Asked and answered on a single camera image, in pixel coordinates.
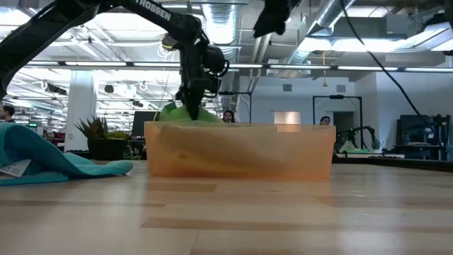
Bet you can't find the black metal gantry frame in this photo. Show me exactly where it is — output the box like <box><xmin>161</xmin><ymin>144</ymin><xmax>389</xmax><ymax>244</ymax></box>
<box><xmin>312</xmin><ymin>94</ymin><xmax>364</xmax><ymax>141</ymax></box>
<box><xmin>217</xmin><ymin>91</ymin><xmax>253</xmax><ymax>125</ymax></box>

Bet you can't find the black ceiling-hung device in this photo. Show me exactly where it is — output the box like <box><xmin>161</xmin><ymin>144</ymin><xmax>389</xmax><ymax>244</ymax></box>
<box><xmin>161</xmin><ymin>32</ymin><xmax>180</xmax><ymax>51</ymax></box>

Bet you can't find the orange translucent plastic basket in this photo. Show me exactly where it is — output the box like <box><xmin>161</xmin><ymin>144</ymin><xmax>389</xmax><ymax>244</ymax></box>
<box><xmin>144</xmin><ymin>121</ymin><xmax>337</xmax><ymax>181</ymax></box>

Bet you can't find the dark door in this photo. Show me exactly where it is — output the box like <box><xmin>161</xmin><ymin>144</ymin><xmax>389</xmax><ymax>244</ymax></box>
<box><xmin>332</xmin><ymin>111</ymin><xmax>356</xmax><ymax>142</ymax></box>

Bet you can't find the green microfiber towel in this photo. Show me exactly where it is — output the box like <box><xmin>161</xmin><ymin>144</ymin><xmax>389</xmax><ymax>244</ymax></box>
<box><xmin>158</xmin><ymin>102</ymin><xmax>224</xmax><ymax>124</ymax></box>

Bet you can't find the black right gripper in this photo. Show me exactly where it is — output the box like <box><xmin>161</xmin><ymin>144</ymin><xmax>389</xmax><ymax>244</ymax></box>
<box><xmin>253</xmin><ymin>0</ymin><xmax>302</xmax><ymax>38</ymax></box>

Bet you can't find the potted succulent plant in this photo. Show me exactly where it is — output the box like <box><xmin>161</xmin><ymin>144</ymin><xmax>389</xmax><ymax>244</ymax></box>
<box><xmin>74</xmin><ymin>115</ymin><xmax>132</xmax><ymax>161</ymax></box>

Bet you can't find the long ceiling light strip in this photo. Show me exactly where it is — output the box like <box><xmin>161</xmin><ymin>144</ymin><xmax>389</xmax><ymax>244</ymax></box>
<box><xmin>28</xmin><ymin>60</ymin><xmax>453</xmax><ymax>72</ymax></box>

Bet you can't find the silver round ventilation duct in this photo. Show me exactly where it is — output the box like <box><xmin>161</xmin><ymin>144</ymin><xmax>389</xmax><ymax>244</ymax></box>
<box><xmin>201</xmin><ymin>0</ymin><xmax>241</xmax><ymax>114</ymax></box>
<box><xmin>282</xmin><ymin>0</ymin><xmax>357</xmax><ymax>67</ymax></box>

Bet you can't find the white square pillar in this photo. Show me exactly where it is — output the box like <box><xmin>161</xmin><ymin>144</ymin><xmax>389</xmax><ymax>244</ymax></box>
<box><xmin>64</xmin><ymin>70</ymin><xmax>98</xmax><ymax>152</ymax></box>

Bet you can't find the black computer monitor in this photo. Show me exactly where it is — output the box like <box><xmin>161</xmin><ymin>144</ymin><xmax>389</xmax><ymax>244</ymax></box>
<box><xmin>131</xmin><ymin>110</ymin><xmax>160</xmax><ymax>138</ymax></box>

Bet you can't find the teal microfiber towel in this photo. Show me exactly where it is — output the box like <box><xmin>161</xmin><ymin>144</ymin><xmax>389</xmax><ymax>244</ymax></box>
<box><xmin>0</xmin><ymin>122</ymin><xmax>134</xmax><ymax>187</ymax></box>

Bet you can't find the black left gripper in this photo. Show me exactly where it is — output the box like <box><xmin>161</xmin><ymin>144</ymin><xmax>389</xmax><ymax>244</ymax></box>
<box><xmin>180</xmin><ymin>30</ymin><xmax>229</xmax><ymax>120</ymax></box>

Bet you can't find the dark equipment shelf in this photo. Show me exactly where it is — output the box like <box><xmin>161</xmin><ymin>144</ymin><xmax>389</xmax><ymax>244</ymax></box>
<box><xmin>392</xmin><ymin>114</ymin><xmax>452</xmax><ymax>162</ymax></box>

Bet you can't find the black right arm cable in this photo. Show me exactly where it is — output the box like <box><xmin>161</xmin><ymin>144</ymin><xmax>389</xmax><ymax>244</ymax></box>
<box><xmin>339</xmin><ymin>0</ymin><xmax>431</xmax><ymax>125</ymax></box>

